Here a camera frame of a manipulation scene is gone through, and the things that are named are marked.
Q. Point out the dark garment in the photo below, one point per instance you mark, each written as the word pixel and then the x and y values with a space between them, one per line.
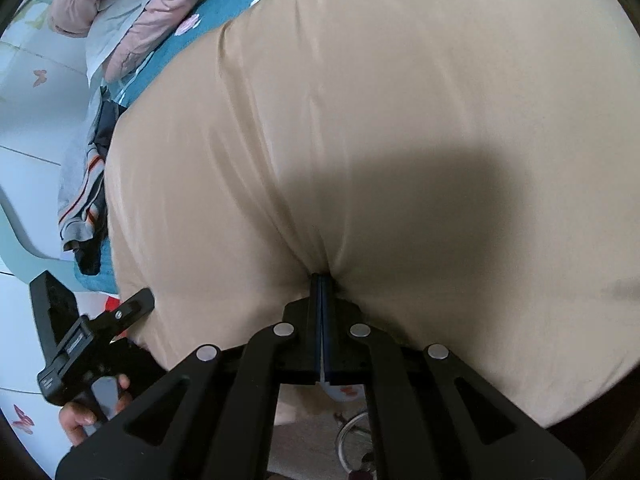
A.
pixel 90 260

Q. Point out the person's left hand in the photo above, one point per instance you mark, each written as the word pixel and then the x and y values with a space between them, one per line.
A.
pixel 75 417

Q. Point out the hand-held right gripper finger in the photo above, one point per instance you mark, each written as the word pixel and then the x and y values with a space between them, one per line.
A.
pixel 316 310
pixel 328 310

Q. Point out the teal bed frame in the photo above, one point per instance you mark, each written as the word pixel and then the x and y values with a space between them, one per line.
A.
pixel 25 250

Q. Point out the grey striped garment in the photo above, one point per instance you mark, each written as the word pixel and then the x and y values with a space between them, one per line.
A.
pixel 80 185

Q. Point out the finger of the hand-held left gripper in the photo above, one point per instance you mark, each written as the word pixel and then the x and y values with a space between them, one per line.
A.
pixel 127 312

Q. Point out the tan jacket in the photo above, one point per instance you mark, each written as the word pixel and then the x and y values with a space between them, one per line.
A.
pixel 400 110

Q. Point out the blue candy print bed sheet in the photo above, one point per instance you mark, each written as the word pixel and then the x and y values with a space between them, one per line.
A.
pixel 220 10

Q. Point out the white pillow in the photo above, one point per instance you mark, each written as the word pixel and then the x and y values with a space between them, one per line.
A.
pixel 115 25

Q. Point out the white butterfly wardrobe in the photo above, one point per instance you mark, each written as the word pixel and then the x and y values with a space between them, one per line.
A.
pixel 30 125

